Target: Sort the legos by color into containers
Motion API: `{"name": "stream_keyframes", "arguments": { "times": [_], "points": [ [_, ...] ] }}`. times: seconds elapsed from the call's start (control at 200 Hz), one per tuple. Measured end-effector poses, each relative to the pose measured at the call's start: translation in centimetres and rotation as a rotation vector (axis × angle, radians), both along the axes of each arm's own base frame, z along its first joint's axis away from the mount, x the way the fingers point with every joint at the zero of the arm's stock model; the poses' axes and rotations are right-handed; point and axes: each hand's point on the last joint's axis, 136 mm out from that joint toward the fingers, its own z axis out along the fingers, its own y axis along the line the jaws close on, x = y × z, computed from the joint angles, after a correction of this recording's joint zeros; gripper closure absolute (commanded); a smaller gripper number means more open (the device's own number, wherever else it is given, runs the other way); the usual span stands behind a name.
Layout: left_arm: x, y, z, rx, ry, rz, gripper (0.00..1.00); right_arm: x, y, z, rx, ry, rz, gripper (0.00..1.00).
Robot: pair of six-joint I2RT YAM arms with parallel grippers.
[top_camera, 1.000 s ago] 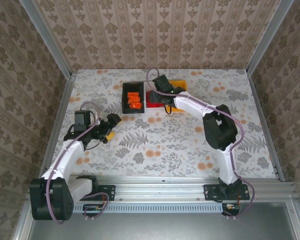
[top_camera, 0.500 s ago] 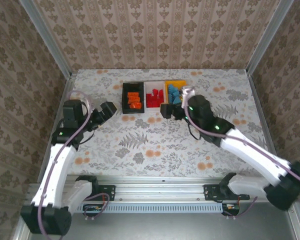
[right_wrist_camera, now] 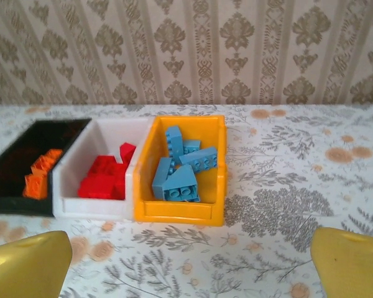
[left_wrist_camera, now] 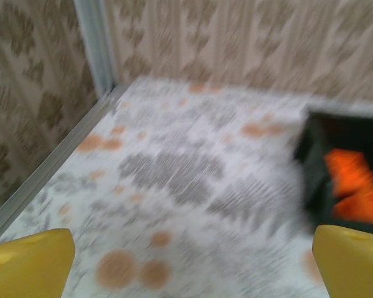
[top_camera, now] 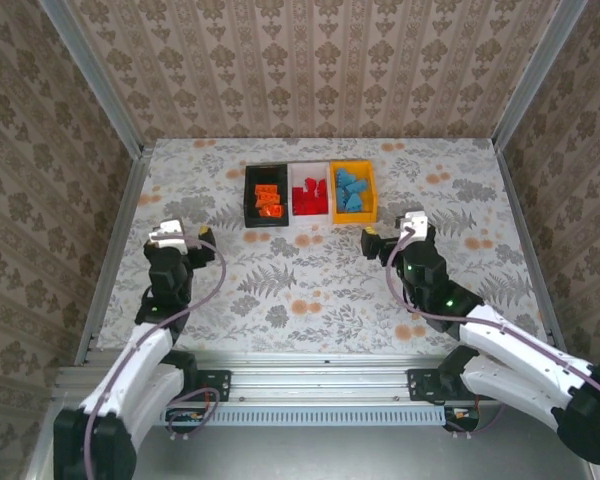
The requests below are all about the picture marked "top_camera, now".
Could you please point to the yellow plastic bin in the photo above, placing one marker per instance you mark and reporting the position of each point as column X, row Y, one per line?
column 355, row 217

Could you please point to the blue lego brick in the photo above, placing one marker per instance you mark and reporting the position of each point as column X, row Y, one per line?
column 358, row 186
column 356, row 204
column 343, row 201
column 343, row 176

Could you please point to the black plastic bin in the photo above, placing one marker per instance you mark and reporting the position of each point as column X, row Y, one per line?
column 265, row 222

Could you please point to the red lego brick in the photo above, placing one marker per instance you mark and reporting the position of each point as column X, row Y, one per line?
column 308, row 184
column 322, row 188
column 319, row 206
column 300, row 196
column 302, row 210

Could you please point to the large orange lego brick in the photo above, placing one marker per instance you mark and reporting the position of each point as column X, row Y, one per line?
column 267, row 199

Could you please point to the long orange lego brick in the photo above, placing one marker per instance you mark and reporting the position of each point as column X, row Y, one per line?
column 265, row 189

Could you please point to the white plastic bin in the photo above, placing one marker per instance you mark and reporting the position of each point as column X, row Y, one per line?
column 300, row 172

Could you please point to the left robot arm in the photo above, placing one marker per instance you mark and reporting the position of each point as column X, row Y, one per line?
column 130, row 370

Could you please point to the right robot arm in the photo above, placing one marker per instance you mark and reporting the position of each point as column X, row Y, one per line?
column 510, row 342

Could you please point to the floral patterned table cover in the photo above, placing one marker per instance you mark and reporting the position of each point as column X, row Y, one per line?
column 230, row 340

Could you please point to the small connector board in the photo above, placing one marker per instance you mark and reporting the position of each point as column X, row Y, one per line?
column 462, row 415
column 185, row 416

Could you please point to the grey metal sheet panel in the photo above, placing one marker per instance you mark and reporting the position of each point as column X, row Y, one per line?
column 305, row 455

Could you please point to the aluminium side rail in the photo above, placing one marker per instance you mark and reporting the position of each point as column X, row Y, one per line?
column 516, row 200
column 131, row 200

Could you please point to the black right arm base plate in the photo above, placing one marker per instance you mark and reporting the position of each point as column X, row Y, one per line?
column 420, row 385

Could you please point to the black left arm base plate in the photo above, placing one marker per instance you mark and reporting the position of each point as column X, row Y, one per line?
column 220, row 382

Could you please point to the aluminium cross rail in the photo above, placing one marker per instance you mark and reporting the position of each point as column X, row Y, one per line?
column 320, row 380

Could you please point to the aluminium frame post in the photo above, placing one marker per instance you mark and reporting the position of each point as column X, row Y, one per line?
column 536, row 75
column 94, row 75

